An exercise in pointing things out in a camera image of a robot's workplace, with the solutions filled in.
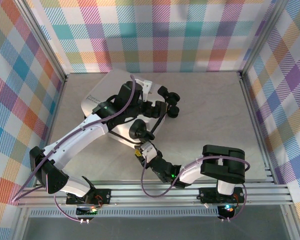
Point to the white hard-shell suitcase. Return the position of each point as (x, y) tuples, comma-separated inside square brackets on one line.
[(102, 90)]

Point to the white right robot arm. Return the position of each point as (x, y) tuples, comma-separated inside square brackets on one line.
[(222, 165)]

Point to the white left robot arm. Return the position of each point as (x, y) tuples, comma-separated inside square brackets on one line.
[(77, 142)]

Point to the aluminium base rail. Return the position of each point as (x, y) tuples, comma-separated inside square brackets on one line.
[(152, 200)]

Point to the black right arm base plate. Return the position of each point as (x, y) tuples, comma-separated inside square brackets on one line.
[(207, 195)]

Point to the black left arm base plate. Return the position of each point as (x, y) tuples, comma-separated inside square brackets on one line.
[(103, 196)]

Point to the aluminium table side rail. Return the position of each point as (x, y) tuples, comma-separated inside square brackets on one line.
[(245, 90), (60, 91)]

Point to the aluminium frame post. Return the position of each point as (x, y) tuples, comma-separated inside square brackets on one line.
[(262, 40), (45, 42)]

